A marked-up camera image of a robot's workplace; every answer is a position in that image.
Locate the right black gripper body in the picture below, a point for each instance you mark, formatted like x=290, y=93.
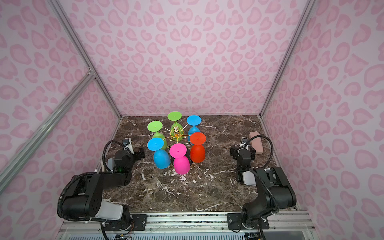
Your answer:
x=237, y=151

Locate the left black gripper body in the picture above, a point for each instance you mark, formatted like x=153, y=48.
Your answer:
x=139, y=152

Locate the magenta wine glass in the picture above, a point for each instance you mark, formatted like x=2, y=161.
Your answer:
x=181, y=162

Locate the red wine glass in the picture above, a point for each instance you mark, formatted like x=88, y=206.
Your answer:
x=198, y=152

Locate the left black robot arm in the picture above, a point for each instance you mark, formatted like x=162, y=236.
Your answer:
x=81, y=199

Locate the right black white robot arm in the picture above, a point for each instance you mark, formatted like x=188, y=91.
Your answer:
x=274, y=192

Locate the front blue wine glass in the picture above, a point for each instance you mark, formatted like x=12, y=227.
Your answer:
x=161, y=157

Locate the blue wine glass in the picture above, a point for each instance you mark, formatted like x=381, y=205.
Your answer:
x=193, y=121
x=161, y=157

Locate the left green wine glass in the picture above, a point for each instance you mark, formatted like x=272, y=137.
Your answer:
x=155, y=127

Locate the green wine glass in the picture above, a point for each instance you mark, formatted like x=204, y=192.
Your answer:
x=155, y=127
x=175, y=120

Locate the back green wine glass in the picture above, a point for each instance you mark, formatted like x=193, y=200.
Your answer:
x=175, y=120

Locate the back blue wine glass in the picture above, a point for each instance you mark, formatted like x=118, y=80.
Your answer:
x=193, y=121

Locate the pink rectangular block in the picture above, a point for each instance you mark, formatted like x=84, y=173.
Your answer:
x=256, y=143

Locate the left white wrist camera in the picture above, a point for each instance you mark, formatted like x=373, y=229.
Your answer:
x=127, y=146

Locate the gold wire glass rack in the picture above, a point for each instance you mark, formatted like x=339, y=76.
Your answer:
x=182, y=139

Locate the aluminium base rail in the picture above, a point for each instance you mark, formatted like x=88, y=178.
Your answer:
x=286, y=225

